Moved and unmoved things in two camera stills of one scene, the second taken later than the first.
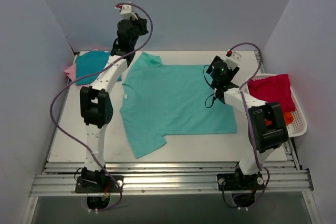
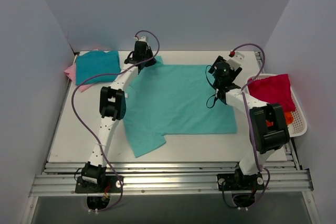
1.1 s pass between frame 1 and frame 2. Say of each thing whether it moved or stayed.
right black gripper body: stayed
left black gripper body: moved
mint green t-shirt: stayed
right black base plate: stayed
